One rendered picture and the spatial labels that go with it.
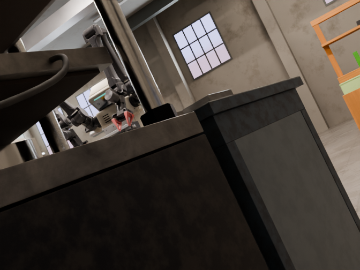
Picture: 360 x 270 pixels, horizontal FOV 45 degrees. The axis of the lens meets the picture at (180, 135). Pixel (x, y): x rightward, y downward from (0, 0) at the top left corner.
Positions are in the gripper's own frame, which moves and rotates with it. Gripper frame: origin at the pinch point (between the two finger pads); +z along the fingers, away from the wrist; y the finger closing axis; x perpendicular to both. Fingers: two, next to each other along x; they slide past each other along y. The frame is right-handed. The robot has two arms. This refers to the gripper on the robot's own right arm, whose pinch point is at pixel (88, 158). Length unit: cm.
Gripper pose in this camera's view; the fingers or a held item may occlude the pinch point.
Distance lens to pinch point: 256.4
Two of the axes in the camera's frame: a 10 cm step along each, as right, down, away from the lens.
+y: 6.3, -4.9, -6.1
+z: 5.9, 8.0, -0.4
